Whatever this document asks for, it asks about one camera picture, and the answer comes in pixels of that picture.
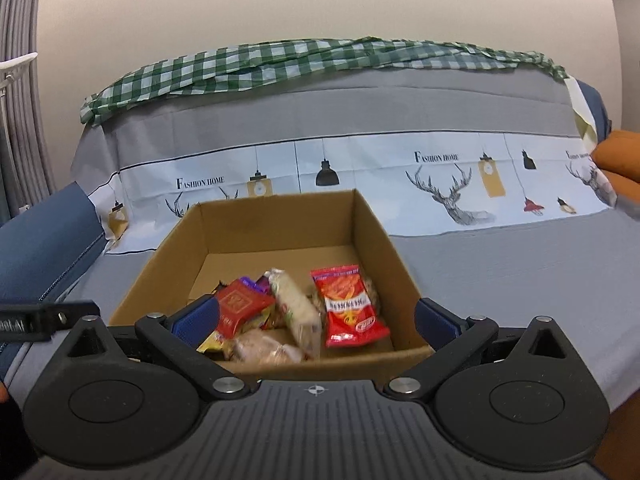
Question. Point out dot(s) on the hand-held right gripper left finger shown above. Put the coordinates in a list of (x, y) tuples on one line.
[(197, 322)]

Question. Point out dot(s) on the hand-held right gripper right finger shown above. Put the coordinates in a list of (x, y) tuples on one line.
[(435, 322)]

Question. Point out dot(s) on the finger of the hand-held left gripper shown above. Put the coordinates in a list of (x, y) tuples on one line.
[(45, 317)]

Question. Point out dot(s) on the yellow snack bar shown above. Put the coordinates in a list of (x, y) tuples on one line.
[(210, 344)]

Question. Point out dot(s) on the red square snack packet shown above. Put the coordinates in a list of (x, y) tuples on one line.
[(245, 307)]

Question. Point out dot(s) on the purple snack packet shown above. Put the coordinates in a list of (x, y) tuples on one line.
[(257, 285)]

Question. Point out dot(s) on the clear cookie bag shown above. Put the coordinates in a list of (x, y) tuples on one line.
[(265, 347)]

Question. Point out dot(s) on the white wafer packet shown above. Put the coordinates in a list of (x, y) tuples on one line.
[(300, 310)]

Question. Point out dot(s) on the cardboard box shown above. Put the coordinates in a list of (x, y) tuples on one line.
[(260, 225)]

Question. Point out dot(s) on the grey printed sofa cover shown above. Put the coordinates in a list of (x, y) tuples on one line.
[(400, 110)]

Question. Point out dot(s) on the orange cushion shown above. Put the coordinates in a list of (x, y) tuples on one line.
[(622, 435), (620, 155)]

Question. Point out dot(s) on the white rack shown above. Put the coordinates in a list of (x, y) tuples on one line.
[(20, 62)]

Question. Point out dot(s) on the green checkered cloth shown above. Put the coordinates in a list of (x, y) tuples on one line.
[(250, 67)]

